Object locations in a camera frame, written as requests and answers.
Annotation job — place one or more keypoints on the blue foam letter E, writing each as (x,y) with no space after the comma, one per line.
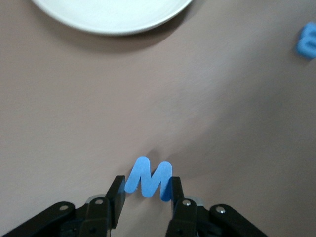
(300,47)

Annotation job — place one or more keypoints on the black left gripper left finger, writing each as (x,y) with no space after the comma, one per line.
(117,205)

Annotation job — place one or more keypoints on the blue foam letter M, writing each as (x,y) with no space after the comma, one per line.
(145,182)

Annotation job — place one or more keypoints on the cream plate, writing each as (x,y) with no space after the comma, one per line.
(111,14)

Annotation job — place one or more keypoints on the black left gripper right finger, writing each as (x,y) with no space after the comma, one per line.
(182,214)

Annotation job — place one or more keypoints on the brown paper table cover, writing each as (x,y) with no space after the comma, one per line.
(74,98)

